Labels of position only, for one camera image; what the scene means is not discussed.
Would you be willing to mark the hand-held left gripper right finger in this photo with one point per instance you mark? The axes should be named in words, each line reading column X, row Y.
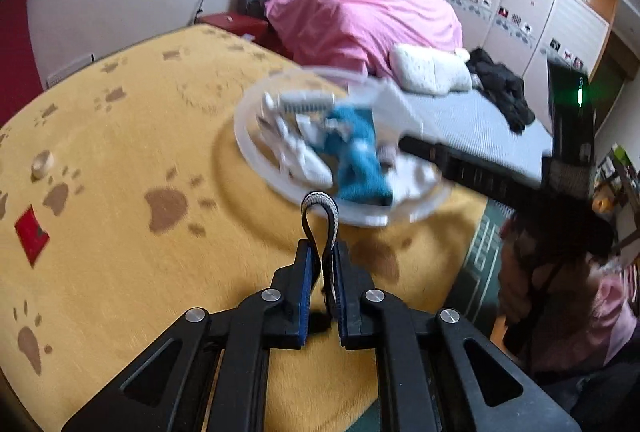
column 342, row 302

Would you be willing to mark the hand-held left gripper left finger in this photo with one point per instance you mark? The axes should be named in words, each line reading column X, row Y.
column 306, row 292

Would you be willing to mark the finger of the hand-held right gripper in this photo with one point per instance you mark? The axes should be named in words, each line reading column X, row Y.
column 450, row 162

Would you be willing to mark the white cloth pad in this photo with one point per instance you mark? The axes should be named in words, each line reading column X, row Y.
column 395, row 107

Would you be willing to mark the teal knit cloth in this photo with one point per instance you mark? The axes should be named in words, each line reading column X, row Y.
column 360, row 162

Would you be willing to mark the clear plastic bowl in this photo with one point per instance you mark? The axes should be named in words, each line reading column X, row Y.
column 360, row 212

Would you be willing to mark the white cloth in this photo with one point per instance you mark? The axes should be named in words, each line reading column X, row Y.
column 305, row 162

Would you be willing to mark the person's right hand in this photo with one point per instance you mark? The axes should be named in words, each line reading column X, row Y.
column 520, row 272

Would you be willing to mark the grey quilted mattress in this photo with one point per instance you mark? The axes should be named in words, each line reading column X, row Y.
column 475, row 127

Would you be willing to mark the cluttered shelf rack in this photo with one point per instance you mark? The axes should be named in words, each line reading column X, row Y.
column 615, row 192

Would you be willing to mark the dark clothing pile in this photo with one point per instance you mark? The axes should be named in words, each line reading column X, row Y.
column 505, row 87

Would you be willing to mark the green patterned rug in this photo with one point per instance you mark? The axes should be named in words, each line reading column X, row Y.
column 475, row 252

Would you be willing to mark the white spotted pillow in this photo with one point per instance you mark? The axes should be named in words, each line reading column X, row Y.
column 425, row 67

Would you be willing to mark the pink duvet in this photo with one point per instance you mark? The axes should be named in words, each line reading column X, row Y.
column 360, row 12

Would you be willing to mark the red cardboard box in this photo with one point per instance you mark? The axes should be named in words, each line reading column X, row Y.
column 225, row 19

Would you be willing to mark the red square packet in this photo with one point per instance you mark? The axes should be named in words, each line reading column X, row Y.
column 31, row 234

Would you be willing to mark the beige tape roll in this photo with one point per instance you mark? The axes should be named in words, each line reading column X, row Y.
column 36, row 167

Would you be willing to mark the red quilted blanket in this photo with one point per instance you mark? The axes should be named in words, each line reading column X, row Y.
column 15, row 52

